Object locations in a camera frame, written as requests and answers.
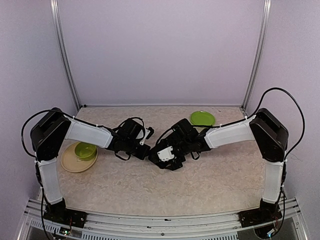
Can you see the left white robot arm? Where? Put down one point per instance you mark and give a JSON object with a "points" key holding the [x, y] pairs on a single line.
{"points": [[48, 134]]}

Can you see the green plate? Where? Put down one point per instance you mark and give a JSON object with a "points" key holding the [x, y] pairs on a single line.
{"points": [[202, 118]]}

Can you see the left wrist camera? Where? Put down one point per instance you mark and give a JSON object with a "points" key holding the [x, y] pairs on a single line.
{"points": [[145, 135]]}

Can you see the right aluminium frame post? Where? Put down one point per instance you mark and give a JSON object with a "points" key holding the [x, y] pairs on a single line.
{"points": [[267, 4]]}

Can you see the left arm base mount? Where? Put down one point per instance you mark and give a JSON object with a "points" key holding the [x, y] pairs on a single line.
{"points": [[63, 216]]}

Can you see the black tool pouch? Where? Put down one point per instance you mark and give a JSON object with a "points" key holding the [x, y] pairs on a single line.
{"points": [[162, 144]]}

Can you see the left aluminium frame post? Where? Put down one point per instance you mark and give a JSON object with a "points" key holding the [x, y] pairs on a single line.
{"points": [[54, 6]]}

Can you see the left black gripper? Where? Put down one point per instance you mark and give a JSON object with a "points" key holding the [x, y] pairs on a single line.
{"points": [[143, 154]]}

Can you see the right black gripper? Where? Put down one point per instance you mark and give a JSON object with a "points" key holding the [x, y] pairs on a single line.
{"points": [[176, 163]]}

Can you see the front aluminium rail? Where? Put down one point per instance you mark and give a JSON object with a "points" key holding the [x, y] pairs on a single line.
{"points": [[108, 226]]}

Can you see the beige plate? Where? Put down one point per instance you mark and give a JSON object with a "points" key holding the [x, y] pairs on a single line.
{"points": [[74, 164]]}

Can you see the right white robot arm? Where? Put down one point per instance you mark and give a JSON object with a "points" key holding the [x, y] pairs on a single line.
{"points": [[270, 135]]}

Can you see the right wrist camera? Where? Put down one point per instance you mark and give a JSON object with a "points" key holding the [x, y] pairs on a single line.
{"points": [[165, 155]]}

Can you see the aluminium frame post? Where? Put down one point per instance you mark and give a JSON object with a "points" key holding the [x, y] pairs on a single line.
{"points": [[267, 4], [54, 6]]}

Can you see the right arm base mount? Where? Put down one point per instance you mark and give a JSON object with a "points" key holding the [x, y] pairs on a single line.
{"points": [[258, 216]]}

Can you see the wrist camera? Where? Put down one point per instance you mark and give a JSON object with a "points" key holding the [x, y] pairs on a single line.
{"points": [[165, 155], [145, 135]]}

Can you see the green bowl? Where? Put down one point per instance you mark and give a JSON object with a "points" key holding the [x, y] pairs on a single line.
{"points": [[85, 151]]}

